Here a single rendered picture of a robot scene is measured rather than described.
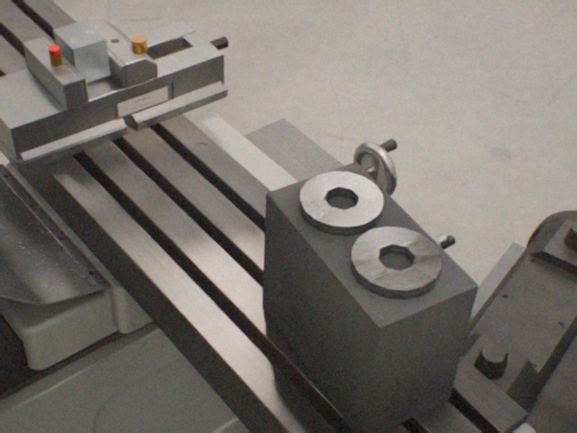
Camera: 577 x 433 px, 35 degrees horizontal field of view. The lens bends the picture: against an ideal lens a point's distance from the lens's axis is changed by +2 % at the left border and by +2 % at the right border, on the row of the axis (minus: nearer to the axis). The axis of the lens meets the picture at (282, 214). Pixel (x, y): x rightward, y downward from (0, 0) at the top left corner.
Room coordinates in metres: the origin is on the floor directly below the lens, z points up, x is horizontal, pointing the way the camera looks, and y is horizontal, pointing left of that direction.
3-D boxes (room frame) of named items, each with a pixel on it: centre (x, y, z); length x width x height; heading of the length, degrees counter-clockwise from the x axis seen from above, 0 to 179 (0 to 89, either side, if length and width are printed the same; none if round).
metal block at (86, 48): (1.12, 0.30, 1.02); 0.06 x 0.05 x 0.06; 38
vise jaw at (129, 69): (1.16, 0.25, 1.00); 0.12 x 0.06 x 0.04; 38
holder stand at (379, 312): (0.69, -0.09, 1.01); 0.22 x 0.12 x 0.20; 32
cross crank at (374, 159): (1.37, -0.15, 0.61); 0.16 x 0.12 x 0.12; 130
